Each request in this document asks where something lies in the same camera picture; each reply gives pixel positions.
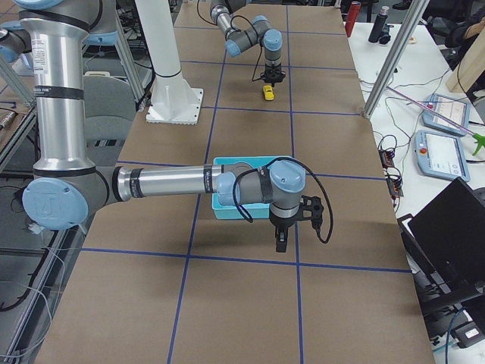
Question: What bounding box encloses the aluminium frame post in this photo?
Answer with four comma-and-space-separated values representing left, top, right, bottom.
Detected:
363, 0, 430, 119

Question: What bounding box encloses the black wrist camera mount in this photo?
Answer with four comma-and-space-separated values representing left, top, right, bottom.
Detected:
260, 67, 286, 86

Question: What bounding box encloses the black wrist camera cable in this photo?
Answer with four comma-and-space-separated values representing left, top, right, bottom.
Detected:
196, 0, 266, 83

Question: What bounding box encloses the black laptop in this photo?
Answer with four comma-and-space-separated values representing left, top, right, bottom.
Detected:
401, 176, 485, 304

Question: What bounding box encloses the near teach pendant tablet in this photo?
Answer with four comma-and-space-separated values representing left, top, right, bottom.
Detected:
415, 130, 471, 182

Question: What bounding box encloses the teach pendant tablet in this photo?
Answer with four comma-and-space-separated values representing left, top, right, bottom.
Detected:
415, 130, 471, 182
422, 93, 471, 137

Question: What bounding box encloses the yellow beetle toy car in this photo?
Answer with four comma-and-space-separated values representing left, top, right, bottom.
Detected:
262, 84, 275, 101

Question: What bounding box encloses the far teach pendant tablet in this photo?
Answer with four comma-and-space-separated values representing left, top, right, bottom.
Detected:
422, 93, 471, 137

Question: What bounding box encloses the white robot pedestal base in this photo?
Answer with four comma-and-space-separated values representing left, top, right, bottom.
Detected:
136, 1, 204, 124

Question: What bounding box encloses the turquoise plastic bin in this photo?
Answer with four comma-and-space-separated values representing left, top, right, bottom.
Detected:
211, 155, 305, 220

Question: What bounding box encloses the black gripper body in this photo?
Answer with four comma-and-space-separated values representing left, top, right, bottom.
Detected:
265, 64, 280, 82
269, 212, 297, 230

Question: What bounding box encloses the red cylinder tube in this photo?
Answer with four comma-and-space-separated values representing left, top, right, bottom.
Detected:
345, 1, 361, 37

